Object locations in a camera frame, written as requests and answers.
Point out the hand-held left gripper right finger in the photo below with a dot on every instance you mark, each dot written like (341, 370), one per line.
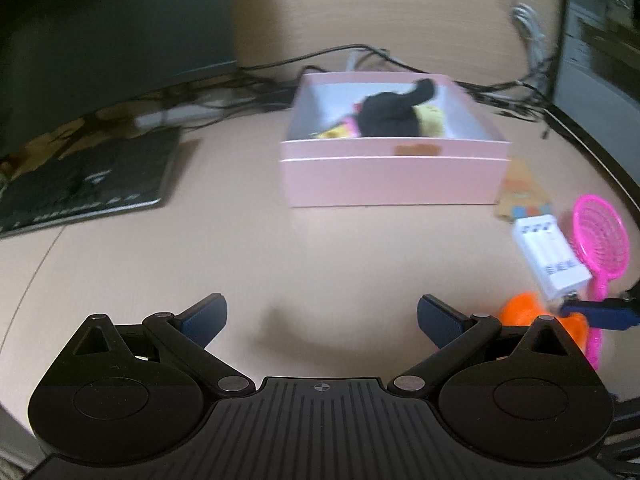
(442, 321)

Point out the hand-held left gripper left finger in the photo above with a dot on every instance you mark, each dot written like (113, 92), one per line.
(202, 320)

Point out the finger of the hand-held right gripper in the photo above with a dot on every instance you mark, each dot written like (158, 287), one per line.
(602, 314)
(625, 415)

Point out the pink toy net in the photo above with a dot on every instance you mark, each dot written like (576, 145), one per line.
(600, 235)

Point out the orange plastic toy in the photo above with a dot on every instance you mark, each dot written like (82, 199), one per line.
(522, 312)

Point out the white battery charger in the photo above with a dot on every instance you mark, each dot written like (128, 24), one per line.
(547, 255)

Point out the pink cardboard box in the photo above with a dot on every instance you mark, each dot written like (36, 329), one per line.
(390, 180)

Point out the yellow pink cupcake toy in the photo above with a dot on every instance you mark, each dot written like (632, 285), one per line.
(431, 121)

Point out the black plush toy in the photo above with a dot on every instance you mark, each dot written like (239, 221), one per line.
(385, 115)

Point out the yellow pink toy camera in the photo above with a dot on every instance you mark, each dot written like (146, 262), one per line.
(336, 132)

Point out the tan printed toy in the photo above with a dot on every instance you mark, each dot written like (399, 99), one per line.
(522, 190)

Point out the black keyboard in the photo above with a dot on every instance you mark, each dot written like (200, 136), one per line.
(85, 185)

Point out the white power strip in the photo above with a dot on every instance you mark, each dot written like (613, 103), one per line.
(172, 115)

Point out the black computer case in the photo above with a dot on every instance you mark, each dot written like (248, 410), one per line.
(595, 75)

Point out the black computer monitor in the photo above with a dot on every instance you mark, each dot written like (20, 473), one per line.
(110, 35)

